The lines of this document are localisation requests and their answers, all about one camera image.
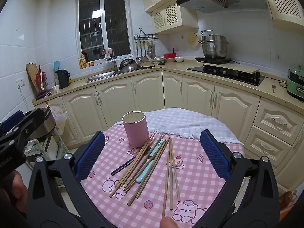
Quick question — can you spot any green electric cooker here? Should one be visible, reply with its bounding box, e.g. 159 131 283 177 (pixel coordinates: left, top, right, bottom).
286 67 304 98

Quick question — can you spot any person's left hand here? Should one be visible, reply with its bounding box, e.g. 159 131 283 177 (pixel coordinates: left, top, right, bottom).
0 170 29 215

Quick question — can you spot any cream lattice door wall cabinet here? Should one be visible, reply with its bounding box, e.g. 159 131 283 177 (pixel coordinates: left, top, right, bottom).
151 1 199 35

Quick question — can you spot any pile of wooden chopsticks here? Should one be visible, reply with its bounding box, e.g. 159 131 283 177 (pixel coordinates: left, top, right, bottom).
109 133 181 218

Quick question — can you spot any pink utensil cup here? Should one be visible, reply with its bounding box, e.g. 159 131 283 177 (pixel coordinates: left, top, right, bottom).
122 111 150 147

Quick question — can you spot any wall utensil rack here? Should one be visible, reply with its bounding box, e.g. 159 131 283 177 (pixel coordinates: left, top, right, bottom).
134 28 160 41

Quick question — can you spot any black gas stove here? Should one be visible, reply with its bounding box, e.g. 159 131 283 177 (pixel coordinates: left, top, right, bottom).
187 64 265 86

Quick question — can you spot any cream lattice panel cabinet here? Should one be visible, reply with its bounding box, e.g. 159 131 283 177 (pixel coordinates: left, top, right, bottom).
259 0 304 29

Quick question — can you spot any silver rice cooker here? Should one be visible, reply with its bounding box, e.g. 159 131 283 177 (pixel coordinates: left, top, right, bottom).
28 114 57 140

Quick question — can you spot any stainless steel steamer pot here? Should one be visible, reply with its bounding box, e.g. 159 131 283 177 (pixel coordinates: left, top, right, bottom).
198 30 229 59

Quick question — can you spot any kitchen window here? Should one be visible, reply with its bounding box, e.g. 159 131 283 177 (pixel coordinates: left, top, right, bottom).
75 0 133 62

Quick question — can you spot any beige stove cover board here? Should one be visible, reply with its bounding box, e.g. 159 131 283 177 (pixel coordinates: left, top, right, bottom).
202 62 261 74

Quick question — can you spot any metal faucet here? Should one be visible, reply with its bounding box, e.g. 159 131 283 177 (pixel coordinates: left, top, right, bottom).
106 56 118 74

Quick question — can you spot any white checkered fringed cloth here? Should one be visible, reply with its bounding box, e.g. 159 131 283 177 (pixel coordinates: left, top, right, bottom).
114 108 244 145

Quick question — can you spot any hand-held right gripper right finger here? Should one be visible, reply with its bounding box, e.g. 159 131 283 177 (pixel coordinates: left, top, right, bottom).
200 129 281 228

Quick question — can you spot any pink checkered tablecloth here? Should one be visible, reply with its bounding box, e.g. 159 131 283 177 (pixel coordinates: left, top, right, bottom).
81 123 245 228

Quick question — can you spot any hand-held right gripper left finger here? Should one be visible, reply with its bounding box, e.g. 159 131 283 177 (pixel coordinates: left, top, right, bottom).
27 131 112 228

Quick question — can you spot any black kettle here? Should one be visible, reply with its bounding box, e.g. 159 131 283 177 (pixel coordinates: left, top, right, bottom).
55 69 70 89

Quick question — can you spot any yellow round strainer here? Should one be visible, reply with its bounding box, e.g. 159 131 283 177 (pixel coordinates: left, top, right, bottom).
188 32 199 47

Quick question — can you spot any black induction cooker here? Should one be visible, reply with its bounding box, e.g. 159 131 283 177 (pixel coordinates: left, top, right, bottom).
195 56 232 63

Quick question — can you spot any stainless steel sink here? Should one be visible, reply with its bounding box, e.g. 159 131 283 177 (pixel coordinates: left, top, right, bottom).
85 71 119 84

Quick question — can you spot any wooden cutting board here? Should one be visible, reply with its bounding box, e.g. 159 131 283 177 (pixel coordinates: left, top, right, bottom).
26 62 40 93

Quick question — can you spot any person's right hand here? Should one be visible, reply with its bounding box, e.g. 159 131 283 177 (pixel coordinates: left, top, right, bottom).
160 217 177 228

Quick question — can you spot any red knife holder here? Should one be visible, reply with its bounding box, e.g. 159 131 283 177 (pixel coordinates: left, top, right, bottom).
35 71 48 93

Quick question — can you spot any amber bottle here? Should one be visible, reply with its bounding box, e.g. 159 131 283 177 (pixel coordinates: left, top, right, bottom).
279 190 298 213

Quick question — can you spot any black power cable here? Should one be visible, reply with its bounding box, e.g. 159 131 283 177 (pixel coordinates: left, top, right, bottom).
261 75 288 88

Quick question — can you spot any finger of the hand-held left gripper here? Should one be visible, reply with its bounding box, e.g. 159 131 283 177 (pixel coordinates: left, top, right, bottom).
5 106 51 148
0 111 25 133

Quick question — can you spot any dark wok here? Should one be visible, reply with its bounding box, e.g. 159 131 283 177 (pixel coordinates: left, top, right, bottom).
119 63 155 74

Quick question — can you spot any storage cart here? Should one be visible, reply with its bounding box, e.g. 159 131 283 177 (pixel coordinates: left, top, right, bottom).
24 123 69 171

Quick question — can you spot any metal colander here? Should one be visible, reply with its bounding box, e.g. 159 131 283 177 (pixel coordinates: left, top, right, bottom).
119 59 138 70

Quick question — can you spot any white plastic bag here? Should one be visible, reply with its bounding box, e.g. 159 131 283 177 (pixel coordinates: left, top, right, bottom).
51 107 68 136

